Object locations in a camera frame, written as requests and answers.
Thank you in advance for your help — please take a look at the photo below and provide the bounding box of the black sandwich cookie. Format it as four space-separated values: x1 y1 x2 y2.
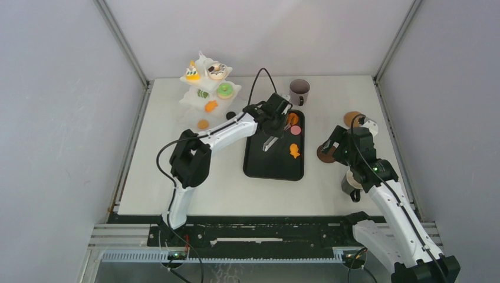
225 111 236 120

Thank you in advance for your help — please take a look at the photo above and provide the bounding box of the orange round pastry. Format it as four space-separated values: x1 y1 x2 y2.
287 113 300 126

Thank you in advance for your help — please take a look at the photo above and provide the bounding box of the grey mug white inside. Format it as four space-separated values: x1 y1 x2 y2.
341 170 363 203

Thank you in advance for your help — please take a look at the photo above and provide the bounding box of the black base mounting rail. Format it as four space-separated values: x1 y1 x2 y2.
107 213 360 262

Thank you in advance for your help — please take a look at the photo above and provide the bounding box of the white chocolate drizzle donut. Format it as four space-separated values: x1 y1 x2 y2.
207 62 228 80

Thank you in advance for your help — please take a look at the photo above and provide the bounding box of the brown round coaster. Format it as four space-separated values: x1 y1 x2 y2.
317 145 337 163

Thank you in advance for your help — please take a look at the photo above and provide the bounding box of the green layered cake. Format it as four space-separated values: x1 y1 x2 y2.
197 89 210 99

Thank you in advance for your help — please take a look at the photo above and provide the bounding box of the orange fish pastry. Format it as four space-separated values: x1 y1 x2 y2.
205 100 218 113
290 143 301 159

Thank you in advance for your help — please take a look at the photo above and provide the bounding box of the small orange cookie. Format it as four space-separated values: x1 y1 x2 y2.
197 119 209 130

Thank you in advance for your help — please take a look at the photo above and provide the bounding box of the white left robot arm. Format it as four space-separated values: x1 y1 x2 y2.
156 93 292 246

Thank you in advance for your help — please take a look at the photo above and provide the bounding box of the dark purple mug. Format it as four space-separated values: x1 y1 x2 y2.
290 79 310 106

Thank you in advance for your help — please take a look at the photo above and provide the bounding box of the pink macaron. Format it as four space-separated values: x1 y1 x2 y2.
290 125 302 136

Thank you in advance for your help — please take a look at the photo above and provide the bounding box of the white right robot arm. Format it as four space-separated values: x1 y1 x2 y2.
322 126 460 282

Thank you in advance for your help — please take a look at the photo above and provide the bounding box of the black serving tray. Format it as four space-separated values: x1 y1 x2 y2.
243 110 305 182

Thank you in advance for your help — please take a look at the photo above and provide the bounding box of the green frosted donut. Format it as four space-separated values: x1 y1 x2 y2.
217 83 234 99

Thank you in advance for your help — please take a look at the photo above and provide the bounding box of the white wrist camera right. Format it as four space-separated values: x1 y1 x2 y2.
360 119 379 137

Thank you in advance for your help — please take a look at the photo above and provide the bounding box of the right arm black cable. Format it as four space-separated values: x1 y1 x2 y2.
349 114 450 283

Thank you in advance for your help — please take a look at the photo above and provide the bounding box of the white three-tier dessert stand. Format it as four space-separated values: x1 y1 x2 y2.
179 51 242 130

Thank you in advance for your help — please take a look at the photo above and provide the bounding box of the yellow cake slice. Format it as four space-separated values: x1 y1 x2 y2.
185 61 200 81

